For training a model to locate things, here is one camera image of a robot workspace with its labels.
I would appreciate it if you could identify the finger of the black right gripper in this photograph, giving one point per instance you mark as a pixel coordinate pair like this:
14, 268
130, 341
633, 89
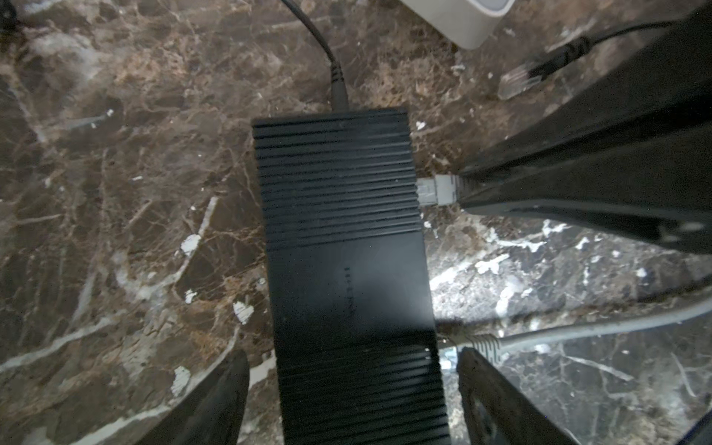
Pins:
657, 191
662, 91

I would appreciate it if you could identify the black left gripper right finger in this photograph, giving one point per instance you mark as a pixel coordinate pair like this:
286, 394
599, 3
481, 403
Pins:
498, 413

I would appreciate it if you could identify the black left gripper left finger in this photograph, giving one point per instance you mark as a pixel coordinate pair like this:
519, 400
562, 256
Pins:
212, 412

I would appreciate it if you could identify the black network switch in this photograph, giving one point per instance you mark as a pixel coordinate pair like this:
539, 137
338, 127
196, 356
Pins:
354, 328

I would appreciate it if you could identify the white rectangular box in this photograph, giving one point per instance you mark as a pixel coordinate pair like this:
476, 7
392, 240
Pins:
466, 23

